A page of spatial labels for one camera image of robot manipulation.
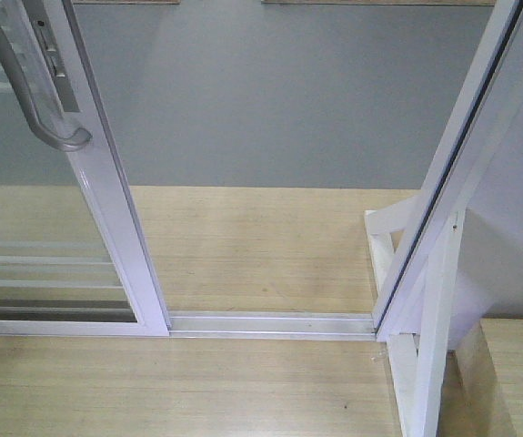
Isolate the white wooden support brace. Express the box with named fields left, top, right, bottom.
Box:
left=364, top=196, right=465, bottom=436

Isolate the light wooden box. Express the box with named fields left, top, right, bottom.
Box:
left=455, top=319, right=523, bottom=436

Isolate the light wooden platform board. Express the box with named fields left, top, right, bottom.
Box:
left=0, top=186, right=410, bottom=436

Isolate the white framed sliding glass door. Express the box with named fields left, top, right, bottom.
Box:
left=0, top=1, right=170, bottom=337

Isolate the white fixed door frame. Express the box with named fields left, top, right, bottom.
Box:
left=170, top=1, right=523, bottom=340

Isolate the grey door handle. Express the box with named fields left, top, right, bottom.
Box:
left=0, top=25, right=92, bottom=152

